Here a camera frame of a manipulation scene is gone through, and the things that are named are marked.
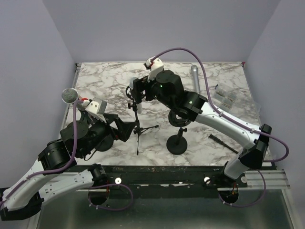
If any black round-base shock-mount stand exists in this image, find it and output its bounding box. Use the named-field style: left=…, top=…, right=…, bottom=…
left=166, top=111, right=191, bottom=155

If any clear plastic screw box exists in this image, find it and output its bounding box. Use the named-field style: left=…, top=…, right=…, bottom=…
left=212, top=84, right=238, bottom=112

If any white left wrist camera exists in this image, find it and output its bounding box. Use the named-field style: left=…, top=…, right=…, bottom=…
left=85, top=97, right=107, bottom=117

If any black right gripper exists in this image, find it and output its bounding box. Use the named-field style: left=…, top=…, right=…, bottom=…
left=130, top=74, right=174, bottom=110

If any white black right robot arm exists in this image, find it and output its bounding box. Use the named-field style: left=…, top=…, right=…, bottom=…
left=129, top=70, right=272, bottom=187

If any black T-handle tool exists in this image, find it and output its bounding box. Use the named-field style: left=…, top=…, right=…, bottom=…
left=209, top=134, right=239, bottom=154

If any aluminium frame extrusion rail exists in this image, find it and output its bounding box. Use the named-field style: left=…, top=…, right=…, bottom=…
left=28, top=166, right=296, bottom=229

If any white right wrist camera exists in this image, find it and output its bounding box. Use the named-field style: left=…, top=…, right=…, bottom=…
left=144, top=57, right=164, bottom=82

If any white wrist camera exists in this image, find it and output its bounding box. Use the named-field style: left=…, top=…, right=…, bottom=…
left=144, top=57, right=164, bottom=82
left=85, top=97, right=107, bottom=117

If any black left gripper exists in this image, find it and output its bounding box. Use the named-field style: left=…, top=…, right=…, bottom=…
left=80, top=113, right=137, bottom=157

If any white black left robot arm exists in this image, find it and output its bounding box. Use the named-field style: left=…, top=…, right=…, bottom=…
left=0, top=114, right=136, bottom=221

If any silver grey handheld microphone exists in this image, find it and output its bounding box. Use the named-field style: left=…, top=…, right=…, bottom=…
left=190, top=65, right=201, bottom=93

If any copper body mesh microphone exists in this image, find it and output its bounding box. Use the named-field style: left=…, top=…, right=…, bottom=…
left=61, top=88, right=82, bottom=104

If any white foam-head microphone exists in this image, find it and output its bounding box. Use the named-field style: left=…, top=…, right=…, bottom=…
left=129, top=77, right=142, bottom=114

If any black clip round-base stand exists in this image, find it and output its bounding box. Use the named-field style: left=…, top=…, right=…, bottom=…
left=77, top=99, right=114, bottom=152

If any black robot mounting base rail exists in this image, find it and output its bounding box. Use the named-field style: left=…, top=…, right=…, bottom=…
left=78, top=166, right=248, bottom=198

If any black tripod microphone stand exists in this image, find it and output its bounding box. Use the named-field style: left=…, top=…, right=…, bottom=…
left=125, top=85, right=159, bottom=155

